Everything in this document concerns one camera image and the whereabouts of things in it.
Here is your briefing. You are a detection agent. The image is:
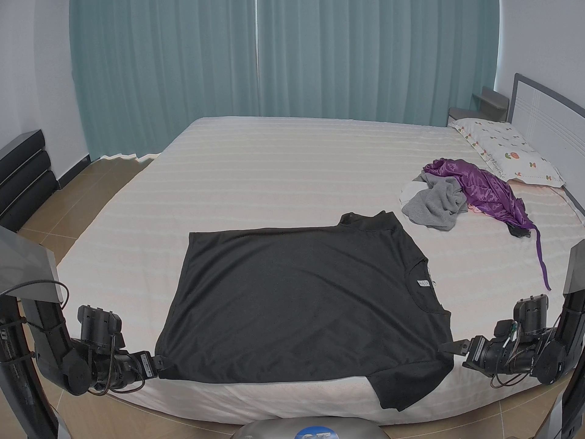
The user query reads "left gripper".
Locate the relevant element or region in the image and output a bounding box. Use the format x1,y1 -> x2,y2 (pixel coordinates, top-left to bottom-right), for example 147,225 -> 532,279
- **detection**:
122,349 -> 158,382

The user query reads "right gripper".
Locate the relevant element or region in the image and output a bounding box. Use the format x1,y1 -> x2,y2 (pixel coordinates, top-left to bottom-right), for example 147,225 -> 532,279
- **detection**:
463,336 -> 510,374

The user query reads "black T-shirt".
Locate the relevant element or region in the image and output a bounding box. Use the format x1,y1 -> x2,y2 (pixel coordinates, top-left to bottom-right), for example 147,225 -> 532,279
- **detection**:
154,211 -> 454,412

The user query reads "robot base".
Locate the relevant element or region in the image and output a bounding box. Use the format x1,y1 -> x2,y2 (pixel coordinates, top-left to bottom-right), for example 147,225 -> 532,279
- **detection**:
231,419 -> 380,439

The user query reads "bed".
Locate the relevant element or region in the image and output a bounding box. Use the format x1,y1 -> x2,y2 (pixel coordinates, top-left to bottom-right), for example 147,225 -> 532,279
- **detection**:
55,72 -> 585,429

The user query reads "grey garment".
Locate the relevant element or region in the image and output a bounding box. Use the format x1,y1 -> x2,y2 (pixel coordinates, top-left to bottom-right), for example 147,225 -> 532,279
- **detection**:
401,177 -> 469,232

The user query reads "purple satin garment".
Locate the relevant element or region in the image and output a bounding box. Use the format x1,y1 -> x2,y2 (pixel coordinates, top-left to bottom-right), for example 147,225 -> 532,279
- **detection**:
421,157 -> 553,291

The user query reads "white garment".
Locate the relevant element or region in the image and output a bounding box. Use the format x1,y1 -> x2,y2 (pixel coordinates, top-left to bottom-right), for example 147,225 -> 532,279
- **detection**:
399,181 -> 426,209

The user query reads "white printed pillow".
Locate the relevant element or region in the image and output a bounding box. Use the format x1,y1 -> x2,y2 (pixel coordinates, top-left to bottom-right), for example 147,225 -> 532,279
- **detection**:
448,118 -> 566,188

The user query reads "grey bedside table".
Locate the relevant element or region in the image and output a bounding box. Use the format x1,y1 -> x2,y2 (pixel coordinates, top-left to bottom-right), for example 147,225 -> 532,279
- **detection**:
448,86 -> 509,124

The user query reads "blue-green curtain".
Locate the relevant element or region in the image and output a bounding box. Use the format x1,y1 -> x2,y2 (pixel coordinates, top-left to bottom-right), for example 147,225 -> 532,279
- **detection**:
257,0 -> 499,127
69,0 -> 262,161

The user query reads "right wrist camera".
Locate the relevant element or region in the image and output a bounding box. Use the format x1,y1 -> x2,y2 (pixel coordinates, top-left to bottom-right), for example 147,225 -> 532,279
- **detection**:
496,319 -> 518,344

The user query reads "black cable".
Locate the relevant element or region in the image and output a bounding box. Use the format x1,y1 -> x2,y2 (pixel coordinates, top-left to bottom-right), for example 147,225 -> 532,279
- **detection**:
0,280 -> 69,307

